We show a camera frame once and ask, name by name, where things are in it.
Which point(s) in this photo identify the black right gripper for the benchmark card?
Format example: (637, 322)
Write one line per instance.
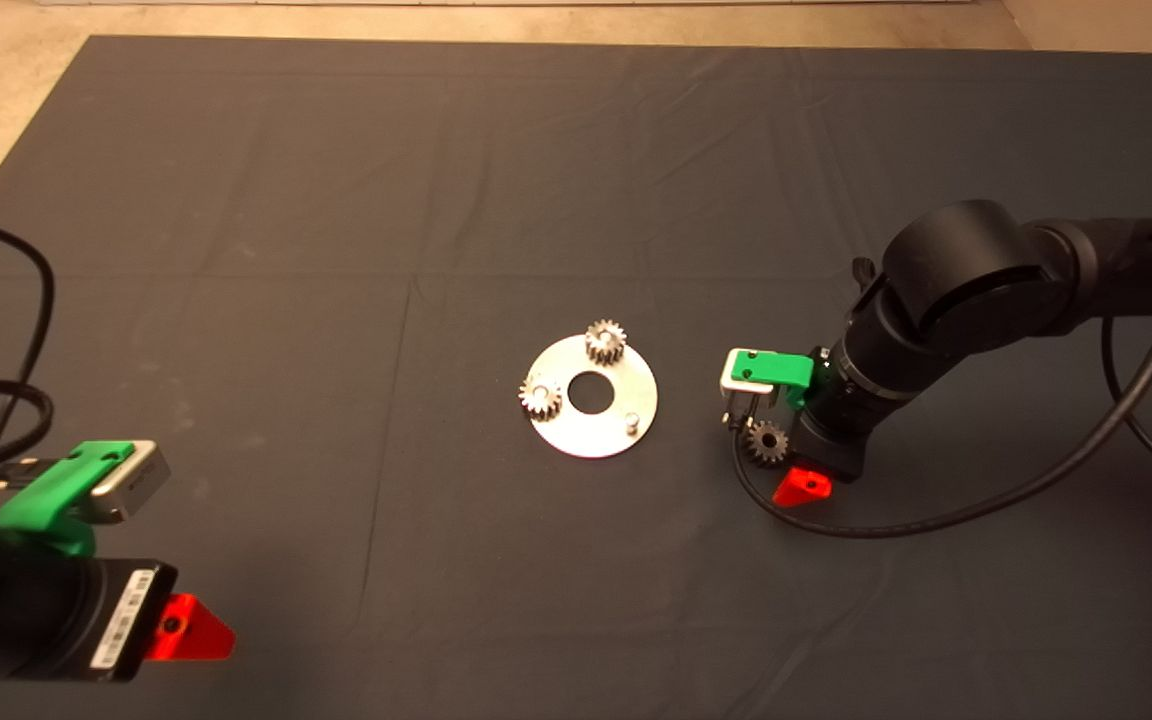
(831, 450)

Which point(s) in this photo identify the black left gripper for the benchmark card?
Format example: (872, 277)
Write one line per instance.
(131, 620)

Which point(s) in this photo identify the steel planetary gear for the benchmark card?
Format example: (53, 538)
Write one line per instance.
(604, 350)
(766, 450)
(531, 405)

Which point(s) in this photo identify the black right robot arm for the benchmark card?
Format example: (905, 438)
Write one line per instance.
(976, 270)

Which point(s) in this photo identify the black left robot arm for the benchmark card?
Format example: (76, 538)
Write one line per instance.
(6, 610)

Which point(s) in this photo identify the round metal carrier plate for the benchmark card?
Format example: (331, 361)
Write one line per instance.
(586, 440)

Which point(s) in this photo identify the dark grey table cloth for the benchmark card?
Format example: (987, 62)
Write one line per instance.
(336, 200)

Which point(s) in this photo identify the green right camera mount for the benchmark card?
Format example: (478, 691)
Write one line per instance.
(781, 370)

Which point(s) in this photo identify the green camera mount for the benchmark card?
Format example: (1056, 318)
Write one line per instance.
(781, 370)
(36, 505)

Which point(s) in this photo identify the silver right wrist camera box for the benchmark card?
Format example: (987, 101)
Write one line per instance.
(736, 378)

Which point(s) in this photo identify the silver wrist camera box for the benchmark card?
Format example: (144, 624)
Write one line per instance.
(736, 378)
(131, 480)

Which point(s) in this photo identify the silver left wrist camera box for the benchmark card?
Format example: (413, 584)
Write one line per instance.
(131, 480)

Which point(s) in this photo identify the green left camera mount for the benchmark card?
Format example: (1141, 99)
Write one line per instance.
(36, 505)

